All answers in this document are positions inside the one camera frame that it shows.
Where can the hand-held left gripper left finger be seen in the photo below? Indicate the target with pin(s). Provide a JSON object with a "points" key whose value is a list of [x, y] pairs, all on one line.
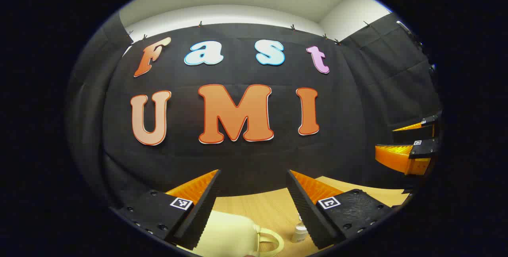
{"points": [[202, 213]]}

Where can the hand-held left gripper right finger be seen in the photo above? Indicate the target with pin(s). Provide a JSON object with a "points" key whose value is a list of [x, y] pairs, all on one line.
{"points": [[305, 213]]}

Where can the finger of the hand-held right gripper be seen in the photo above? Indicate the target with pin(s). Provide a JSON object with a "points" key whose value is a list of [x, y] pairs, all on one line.
{"points": [[401, 156], [412, 135]]}

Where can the cream suitcase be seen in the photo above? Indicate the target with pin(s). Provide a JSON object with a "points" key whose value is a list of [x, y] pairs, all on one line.
{"points": [[226, 233]]}

